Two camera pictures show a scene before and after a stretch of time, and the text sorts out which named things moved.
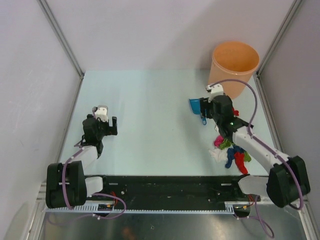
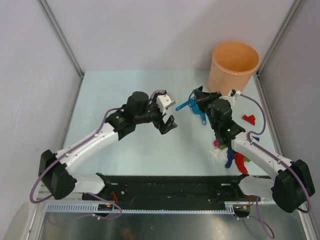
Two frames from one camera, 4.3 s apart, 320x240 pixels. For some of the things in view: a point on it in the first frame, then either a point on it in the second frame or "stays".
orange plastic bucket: (233, 63) stays
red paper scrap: (235, 112) to (250, 119)
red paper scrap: (239, 158) stays
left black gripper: (110, 130) to (169, 124)
